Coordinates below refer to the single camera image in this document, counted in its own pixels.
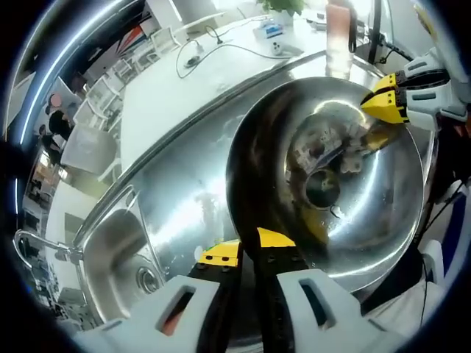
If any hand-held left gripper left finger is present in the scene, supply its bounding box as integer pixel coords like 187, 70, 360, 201
73, 240, 244, 353

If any green potted plant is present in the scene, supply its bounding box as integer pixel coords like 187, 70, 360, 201
256, 0, 309, 24

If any thin black cable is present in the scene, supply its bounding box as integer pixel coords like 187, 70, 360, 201
414, 179, 467, 324

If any chrome sink faucet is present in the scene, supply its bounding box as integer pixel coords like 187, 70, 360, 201
13, 229, 86, 268

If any stainless steel bowl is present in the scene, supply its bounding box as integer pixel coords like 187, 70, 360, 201
225, 76, 436, 293

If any white and blue box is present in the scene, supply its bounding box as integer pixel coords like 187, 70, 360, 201
252, 20, 292, 40

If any flag pattern wall mural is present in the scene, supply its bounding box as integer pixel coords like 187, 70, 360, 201
113, 24, 145, 57

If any white office chair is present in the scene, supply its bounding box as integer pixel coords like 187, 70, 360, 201
60, 122, 116, 174

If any pink water bottle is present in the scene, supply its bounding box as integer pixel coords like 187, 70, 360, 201
325, 0, 357, 81

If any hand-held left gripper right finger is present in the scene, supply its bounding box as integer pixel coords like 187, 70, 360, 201
252, 227, 406, 353

